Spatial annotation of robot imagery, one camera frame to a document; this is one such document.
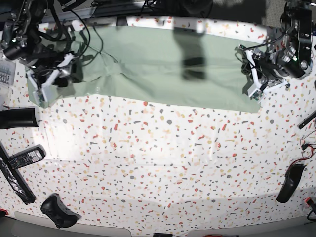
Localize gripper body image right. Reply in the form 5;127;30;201
238;45;290;93

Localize small black stick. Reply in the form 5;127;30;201
298;114;316;130

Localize black TV remote control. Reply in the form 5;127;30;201
8;145;46;170

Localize black curved handle right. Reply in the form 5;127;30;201
276;164;306;203

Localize clear plastic parts bag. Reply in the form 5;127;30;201
0;59;16;110

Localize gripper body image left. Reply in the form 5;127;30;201
26;53;77;91

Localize red and black wires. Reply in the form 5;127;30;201
287;118;316;173

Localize black game controller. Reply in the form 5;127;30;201
40;195;79;229

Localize long black bar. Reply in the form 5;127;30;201
0;144;36;205

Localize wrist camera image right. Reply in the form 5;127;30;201
247;84;264;103

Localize green T-shirt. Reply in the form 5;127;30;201
29;26;260;113

